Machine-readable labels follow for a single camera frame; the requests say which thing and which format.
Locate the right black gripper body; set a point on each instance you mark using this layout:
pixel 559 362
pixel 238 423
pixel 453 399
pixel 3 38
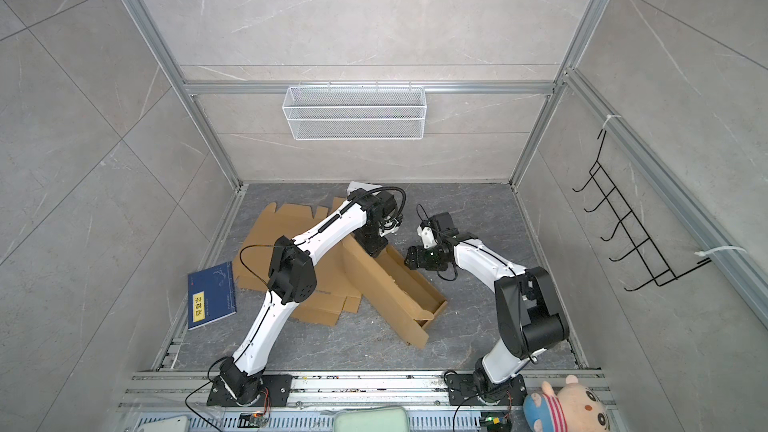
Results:
pixel 429 258

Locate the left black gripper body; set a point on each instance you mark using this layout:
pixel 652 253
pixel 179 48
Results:
pixel 372 237

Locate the cardboard box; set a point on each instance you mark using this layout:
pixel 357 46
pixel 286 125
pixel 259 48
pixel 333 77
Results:
pixel 406 300

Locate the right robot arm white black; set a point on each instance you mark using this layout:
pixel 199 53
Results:
pixel 529 312

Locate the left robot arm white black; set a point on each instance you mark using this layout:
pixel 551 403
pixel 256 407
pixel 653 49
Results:
pixel 373 212

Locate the pale green box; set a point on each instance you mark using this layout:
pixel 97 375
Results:
pixel 385 419

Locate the white digital clock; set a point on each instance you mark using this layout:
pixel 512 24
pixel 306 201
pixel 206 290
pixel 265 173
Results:
pixel 354 185

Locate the lower flat cardboard sheet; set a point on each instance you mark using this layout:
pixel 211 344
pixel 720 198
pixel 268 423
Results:
pixel 253 266

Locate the blue book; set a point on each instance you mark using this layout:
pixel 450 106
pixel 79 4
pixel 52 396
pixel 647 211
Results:
pixel 211 295

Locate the pink plush pig toy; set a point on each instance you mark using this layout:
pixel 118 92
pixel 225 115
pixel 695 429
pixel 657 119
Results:
pixel 574 408

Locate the white wire mesh basket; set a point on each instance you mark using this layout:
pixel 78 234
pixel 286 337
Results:
pixel 338 113

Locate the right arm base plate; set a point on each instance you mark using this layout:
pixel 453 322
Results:
pixel 471 390

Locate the aluminium rail base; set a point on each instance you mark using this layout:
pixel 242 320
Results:
pixel 311 400

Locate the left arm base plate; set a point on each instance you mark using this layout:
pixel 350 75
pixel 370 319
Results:
pixel 272 390

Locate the black wire hook rack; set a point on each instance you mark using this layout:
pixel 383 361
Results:
pixel 658 271

